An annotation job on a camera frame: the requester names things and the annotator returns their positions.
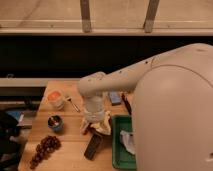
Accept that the bunch of red grapes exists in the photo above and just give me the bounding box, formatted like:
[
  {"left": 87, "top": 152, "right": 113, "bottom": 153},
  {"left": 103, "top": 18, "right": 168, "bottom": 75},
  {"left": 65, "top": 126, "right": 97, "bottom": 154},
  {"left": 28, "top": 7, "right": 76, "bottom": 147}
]
[{"left": 30, "top": 136, "right": 61, "bottom": 169}]

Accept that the metal spoon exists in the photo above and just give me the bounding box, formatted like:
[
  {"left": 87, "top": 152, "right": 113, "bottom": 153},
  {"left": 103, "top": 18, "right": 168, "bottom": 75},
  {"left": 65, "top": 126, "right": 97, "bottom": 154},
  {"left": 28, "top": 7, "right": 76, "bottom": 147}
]
[{"left": 66, "top": 96, "right": 81, "bottom": 113}]

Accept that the crumpled white cloth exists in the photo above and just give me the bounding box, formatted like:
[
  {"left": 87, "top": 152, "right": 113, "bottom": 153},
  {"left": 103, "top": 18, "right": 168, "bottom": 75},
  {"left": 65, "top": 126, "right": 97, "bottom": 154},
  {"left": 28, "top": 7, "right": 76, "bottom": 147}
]
[{"left": 120, "top": 130, "right": 135, "bottom": 155}]

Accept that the green plastic tray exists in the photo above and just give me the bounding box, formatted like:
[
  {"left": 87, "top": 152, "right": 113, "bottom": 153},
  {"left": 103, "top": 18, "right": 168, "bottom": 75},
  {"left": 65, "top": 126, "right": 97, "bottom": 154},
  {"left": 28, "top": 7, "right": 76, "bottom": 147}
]
[{"left": 112, "top": 115, "right": 136, "bottom": 170}]

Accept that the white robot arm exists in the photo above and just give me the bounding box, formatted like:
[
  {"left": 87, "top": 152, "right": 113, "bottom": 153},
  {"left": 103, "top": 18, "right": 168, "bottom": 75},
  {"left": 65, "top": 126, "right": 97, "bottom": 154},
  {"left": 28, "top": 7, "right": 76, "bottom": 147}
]
[{"left": 78, "top": 43, "right": 213, "bottom": 171}]

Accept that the blue sponge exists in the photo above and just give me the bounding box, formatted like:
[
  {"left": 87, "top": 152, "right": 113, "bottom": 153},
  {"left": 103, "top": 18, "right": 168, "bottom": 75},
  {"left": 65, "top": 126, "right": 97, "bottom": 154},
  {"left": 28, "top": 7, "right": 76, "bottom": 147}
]
[{"left": 109, "top": 92, "right": 121, "bottom": 106}]

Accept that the black eraser block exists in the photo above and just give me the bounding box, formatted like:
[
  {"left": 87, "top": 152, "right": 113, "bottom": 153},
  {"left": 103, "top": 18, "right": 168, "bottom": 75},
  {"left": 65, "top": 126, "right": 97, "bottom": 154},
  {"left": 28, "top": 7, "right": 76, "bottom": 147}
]
[{"left": 84, "top": 134, "right": 102, "bottom": 160}]

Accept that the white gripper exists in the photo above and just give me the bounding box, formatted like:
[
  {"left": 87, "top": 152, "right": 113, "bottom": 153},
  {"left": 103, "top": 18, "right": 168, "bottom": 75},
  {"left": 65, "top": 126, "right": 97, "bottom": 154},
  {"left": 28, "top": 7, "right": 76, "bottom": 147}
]
[{"left": 80, "top": 96, "right": 111, "bottom": 135}]

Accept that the black marker pen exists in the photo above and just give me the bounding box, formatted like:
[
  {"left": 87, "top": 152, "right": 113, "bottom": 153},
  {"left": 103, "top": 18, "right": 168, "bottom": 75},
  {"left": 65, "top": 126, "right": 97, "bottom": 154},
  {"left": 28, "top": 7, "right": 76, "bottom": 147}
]
[{"left": 122, "top": 94, "right": 132, "bottom": 115}]

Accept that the blue metal cup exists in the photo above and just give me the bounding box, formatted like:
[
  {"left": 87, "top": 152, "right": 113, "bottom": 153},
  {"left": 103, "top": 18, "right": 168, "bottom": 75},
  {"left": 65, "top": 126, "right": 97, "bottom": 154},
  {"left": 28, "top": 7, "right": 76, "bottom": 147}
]
[{"left": 48, "top": 115, "right": 63, "bottom": 132}]

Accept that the white cup with orange lid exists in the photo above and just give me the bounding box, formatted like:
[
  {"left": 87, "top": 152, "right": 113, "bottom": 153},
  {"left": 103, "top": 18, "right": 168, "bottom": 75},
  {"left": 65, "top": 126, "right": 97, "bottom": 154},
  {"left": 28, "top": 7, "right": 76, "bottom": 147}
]
[{"left": 47, "top": 91, "right": 65, "bottom": 110}]

